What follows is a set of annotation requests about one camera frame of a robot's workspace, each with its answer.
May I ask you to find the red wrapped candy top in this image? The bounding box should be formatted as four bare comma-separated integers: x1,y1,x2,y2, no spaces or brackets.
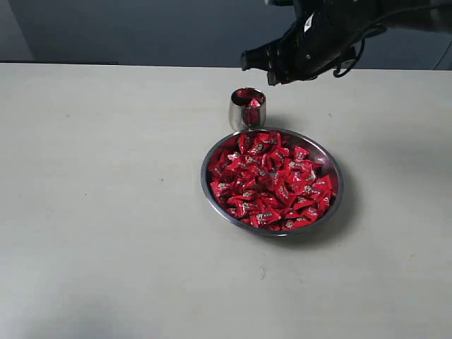
256,131,281,148

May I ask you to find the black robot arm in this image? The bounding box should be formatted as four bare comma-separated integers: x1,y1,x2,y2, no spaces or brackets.
241,0,451,85

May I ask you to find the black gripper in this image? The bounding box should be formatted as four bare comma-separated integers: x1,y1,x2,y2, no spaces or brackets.
241,1,367,85

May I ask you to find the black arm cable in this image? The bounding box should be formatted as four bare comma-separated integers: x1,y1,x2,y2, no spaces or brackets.
331,24,386,78

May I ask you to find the stainless steel cup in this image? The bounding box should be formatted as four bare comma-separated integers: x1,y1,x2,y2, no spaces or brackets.
228,87,266,131

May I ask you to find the red wrapped candy front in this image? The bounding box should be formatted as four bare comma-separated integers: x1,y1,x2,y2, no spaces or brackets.
250,207,281,228

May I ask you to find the steel bowl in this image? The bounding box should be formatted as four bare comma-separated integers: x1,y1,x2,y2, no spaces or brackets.
201,128,344,237

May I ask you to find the red candy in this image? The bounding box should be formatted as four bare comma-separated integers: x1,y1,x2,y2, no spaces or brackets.
246,97,261,109
250,207,281,228
210,181,233,198
256,131,281,148
311,175,333,195

